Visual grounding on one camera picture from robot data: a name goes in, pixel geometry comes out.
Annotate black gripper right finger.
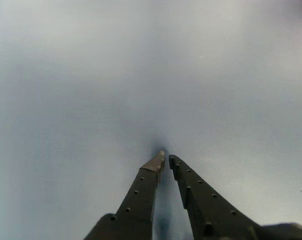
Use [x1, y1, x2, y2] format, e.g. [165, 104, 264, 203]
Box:
[168, 154, 302, 240]

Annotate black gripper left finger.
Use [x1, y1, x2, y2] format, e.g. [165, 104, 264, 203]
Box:
[83, 150, 166, 240]

